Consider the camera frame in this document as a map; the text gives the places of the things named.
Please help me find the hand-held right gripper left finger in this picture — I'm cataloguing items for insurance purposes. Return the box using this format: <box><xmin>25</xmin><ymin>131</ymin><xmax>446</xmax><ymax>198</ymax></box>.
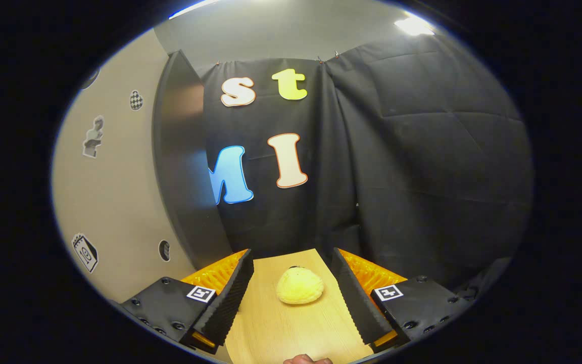
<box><xmin>119</xmin><ymin>248</ymin><xmax>255</xmax><ymax>354</ymax></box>

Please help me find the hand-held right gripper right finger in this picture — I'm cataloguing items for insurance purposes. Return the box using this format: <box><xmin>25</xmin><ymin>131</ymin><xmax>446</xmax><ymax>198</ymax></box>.
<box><xmin>330</xmin><ymin>247</ymin><xmax>473</xmax><ymax>353</ymax></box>

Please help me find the dark grey cabinet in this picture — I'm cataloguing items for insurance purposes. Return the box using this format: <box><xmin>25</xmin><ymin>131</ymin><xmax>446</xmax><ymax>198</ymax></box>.
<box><xmin>152</xmin><ymin>49</ymin><xmax>233</xmax><ymax>269</ymax></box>

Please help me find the light grey cabinet door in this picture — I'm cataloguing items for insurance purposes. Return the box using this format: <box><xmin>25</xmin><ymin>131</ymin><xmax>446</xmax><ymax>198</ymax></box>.
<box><xmin>51</xmin><ymin>28</ymin><xmax>198</xmax><ymax>304</ymax></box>

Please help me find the yellow plush toy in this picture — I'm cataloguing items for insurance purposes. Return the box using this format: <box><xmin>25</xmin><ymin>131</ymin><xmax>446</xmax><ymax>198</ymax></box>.
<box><xmin>276</xmin><ymin>266</ymin><xmax>325</xmax><ymax>305</ymax></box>

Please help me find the black backdrop cloth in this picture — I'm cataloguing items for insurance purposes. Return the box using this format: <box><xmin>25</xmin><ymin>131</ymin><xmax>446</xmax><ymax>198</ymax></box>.
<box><xmin>198</xmin><ymin>33</ymin><xmax>533</xmax><ymax>291</ymax></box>

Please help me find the small ceiling light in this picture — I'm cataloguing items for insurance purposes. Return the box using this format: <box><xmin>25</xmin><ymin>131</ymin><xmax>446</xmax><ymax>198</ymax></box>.
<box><xmin>395</xmin><ymin>15</ymin><xmax>435</xmax><ymax>37</ymax></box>

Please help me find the long ceiling light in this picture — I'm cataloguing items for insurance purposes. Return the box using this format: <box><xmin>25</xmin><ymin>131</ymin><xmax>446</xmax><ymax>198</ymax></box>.
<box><xmin>169</xmin><ymin>0</ymin><xmax>223</xmax><ymax>20</ymax></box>

